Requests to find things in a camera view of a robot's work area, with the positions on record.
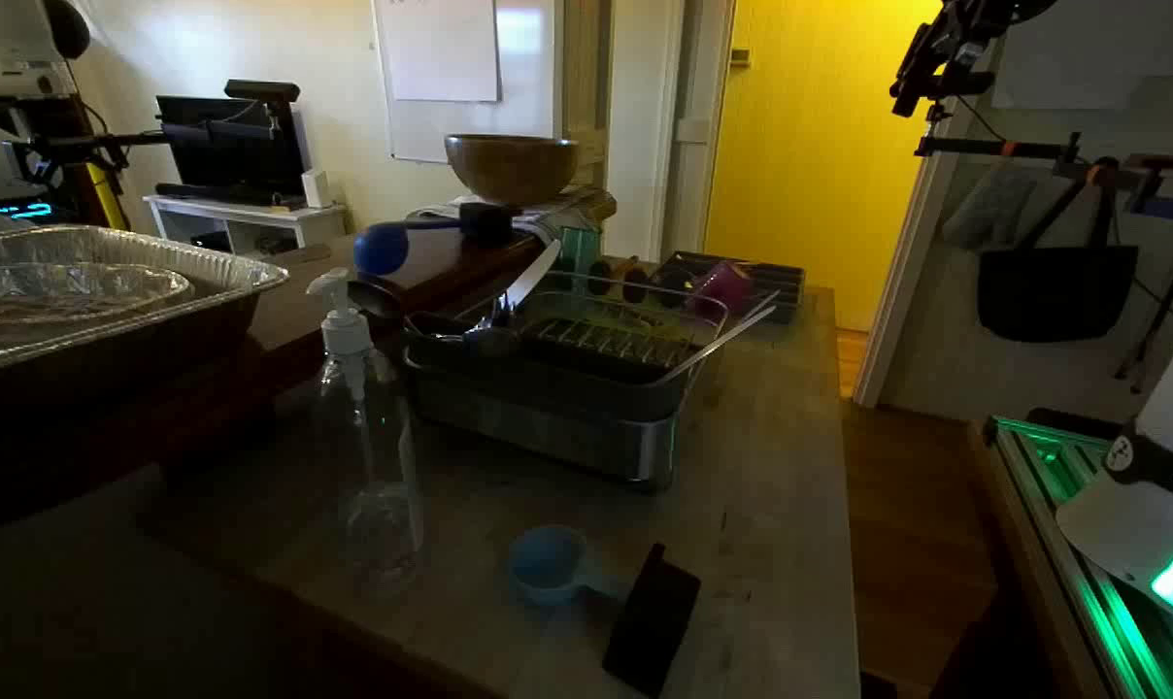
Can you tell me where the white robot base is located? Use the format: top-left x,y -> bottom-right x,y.
1055,353 -> 1173,612

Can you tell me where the steel dish rack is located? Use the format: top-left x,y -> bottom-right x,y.
405,270 -> 787,489

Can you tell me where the purple cup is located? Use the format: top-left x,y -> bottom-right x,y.
690,260 -> 755,317

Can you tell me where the blue ball brush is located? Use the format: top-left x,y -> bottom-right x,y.
355,220 -> 461,281

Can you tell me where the wooden bowl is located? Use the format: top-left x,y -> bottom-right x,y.
441,131 -> 575,208

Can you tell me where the blue measuring scoop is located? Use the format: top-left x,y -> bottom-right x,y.
504,524 -> 625,608

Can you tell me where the clear spray bottle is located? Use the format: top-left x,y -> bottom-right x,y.
307,269 -> 425,590

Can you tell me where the black rectangular block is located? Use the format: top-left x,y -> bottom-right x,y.
603,543 -> 700,699

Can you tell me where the white small table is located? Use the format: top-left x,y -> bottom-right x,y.
144,193 -> 347,257

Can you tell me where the black monitor on table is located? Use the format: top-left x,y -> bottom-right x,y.
159,79 -> 307,207

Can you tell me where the black hanging bag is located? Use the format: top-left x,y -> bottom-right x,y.
974,184 -> 1137,342

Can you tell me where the aluminium foil tray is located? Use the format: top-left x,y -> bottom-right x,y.
0,226 -> 286,370

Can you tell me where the white wall board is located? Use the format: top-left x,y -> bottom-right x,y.
369,0 -> 562,162

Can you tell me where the camera on tripod arm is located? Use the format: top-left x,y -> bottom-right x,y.
889,0 -> 1055,118

